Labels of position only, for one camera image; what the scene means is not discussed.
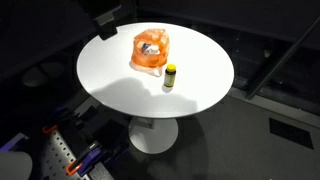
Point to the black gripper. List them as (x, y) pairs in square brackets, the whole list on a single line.
[(107, 25)]

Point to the brown yellow-lid medicine bottle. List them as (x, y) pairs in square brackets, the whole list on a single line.
[(170, 77)]

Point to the white bottle in bag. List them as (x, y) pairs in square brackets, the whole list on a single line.
[(153, 50)]

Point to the blue packet in bag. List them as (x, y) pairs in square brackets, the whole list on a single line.
[(145, 47)]

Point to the orange plastic bag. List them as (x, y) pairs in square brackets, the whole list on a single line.
[(156, 55)]

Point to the small orange black clamp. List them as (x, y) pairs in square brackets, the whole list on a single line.
[(50, 128)]

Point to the large orange purple clamp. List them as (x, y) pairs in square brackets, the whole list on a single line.
[(85, 159)]

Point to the perforated metal board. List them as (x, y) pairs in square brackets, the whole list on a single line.
[(56, 156)]

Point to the purple bar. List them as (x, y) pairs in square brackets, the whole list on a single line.
[(13, 141)]

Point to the grey rounded object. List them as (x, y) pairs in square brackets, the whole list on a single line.
[(15, 165)]

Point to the black diagonal pole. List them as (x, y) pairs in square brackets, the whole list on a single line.
[(279, 58)]

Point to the white table pedestal base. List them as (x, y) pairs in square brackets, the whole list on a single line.
[(153, 134)]

